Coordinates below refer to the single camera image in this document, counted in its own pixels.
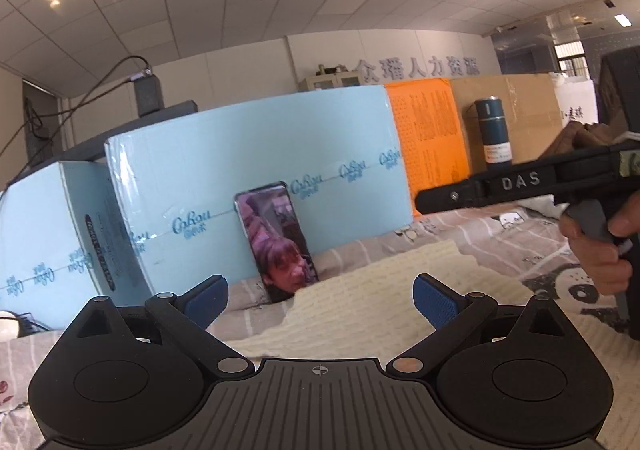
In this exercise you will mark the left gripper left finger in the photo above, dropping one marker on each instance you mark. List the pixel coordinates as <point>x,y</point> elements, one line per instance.
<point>185,319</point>

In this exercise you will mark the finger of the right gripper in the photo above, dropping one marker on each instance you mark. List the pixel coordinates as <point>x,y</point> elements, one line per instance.
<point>447,197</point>

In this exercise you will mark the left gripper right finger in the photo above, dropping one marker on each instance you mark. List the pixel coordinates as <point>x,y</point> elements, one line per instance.
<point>457,321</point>

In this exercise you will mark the cream knitted sweater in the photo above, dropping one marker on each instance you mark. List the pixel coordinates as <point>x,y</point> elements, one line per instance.
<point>367,311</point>

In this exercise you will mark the person right hand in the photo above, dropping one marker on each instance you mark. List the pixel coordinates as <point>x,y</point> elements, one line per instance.
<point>601,260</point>

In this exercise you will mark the brown folded garment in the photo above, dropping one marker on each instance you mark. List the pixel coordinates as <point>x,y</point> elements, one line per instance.
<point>576,136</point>

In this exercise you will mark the orange printed box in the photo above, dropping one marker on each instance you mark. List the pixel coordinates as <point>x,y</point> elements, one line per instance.
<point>432,145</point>

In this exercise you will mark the dark blue vacuum bottle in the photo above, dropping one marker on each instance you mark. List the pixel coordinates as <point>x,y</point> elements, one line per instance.
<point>497,150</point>

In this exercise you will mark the cartoon print bed sheet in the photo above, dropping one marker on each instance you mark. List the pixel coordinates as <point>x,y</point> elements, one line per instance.
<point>621,430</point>

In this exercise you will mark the brown cardboard box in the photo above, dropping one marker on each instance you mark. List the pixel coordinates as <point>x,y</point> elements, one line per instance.
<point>533,114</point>

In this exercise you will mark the smartphone with lit screen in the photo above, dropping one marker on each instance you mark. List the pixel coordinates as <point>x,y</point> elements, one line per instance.
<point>276,240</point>

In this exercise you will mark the large light blue carton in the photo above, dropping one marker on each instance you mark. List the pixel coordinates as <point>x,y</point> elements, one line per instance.
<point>337,152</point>

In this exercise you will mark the beige cabinet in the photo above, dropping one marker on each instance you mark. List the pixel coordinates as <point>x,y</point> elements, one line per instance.
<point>331,78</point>

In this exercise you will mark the white round object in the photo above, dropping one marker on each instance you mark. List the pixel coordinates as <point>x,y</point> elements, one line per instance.
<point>13,326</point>

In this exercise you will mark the black power adapter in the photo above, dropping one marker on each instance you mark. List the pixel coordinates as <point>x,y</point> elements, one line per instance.
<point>148,93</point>

